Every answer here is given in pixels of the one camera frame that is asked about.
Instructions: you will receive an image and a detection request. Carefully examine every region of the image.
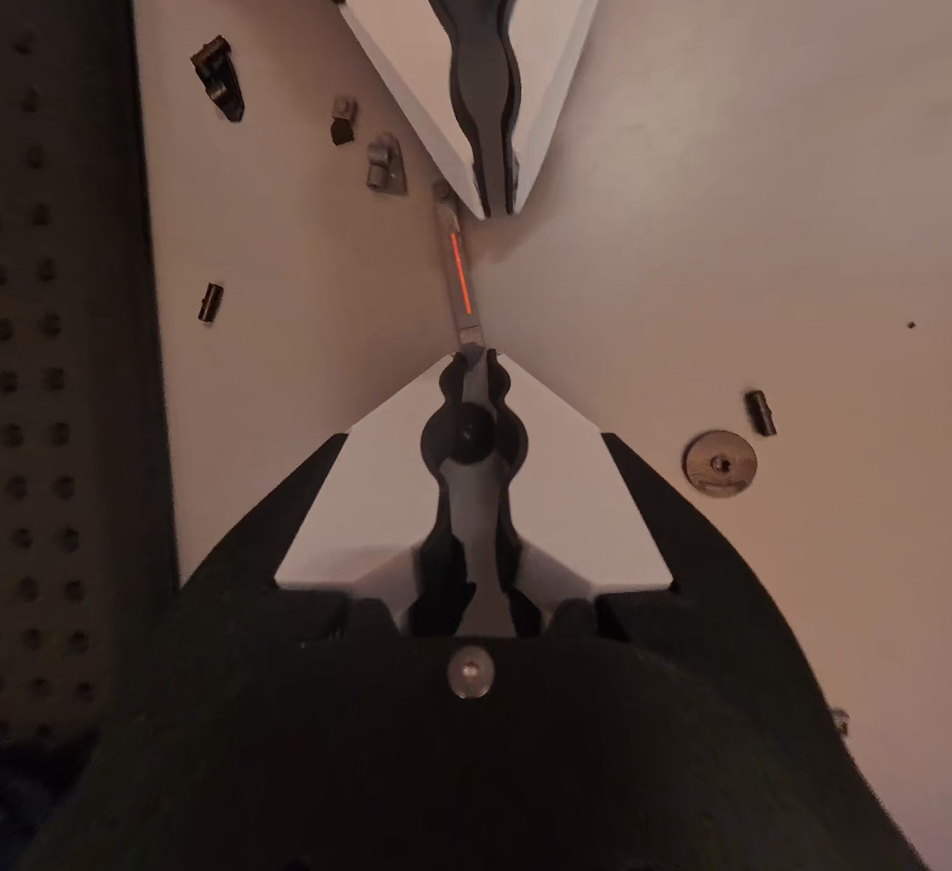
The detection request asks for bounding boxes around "grey lego bracket piece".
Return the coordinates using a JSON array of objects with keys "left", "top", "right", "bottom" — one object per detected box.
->
[{"left": 366, "top": 133, "right": 409, "bottom": 197}]

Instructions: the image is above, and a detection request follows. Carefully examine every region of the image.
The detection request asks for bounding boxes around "black round lego disc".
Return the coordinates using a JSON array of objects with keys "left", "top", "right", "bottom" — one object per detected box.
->
[{"left": 683, "top": 428, "right": 759, "bottom": 499}]

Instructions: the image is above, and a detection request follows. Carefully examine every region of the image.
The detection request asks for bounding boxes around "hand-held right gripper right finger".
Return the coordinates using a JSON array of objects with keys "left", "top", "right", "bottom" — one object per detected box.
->
[{"left": 485, "top": 352, "right": 675, "bottom": 638}]

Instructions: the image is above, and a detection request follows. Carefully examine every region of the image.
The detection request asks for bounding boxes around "large black lego piece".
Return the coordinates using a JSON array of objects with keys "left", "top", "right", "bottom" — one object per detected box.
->
[{"left": 189, "top": 34, "right": 246, "bottom": 123}]

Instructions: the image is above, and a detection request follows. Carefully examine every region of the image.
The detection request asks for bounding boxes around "long grey orange-striped lego piece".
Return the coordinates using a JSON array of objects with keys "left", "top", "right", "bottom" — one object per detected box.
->
[{"left": 433, "top": 179, "right": 492, "bottom": 366}]

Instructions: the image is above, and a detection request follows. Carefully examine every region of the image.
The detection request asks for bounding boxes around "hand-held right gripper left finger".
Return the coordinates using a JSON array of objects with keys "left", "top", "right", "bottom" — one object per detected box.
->
[{"left": 274, "top": 352, "right": 477, "bottom": 638}]

